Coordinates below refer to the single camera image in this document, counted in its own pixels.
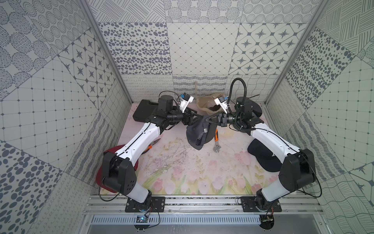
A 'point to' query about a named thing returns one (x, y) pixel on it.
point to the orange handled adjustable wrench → (217, 146)
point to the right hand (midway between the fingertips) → (206, 121)
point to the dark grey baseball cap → (251, 108)
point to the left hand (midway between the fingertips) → (204, 116)
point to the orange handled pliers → (150, 146)
